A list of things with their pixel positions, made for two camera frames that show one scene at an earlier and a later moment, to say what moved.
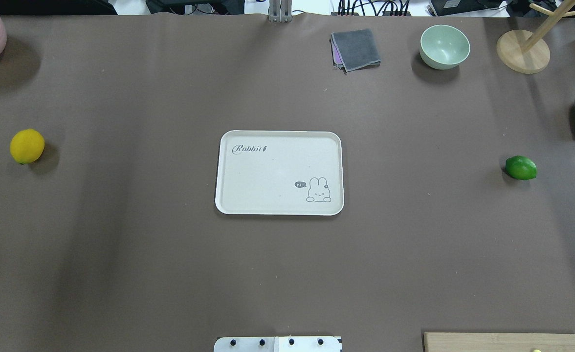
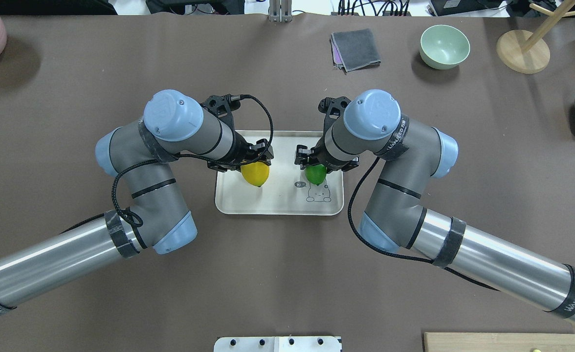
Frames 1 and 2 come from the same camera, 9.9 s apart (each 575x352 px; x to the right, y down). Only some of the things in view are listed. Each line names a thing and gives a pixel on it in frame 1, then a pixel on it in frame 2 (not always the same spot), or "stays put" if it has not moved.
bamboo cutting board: (503, 342) stays put
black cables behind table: (396, 8) stays put
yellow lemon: (27, 146) → (257, 173)
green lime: (520, 167) → (316, 174)
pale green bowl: (443, 47) stays put
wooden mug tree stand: (524, 52) stays put
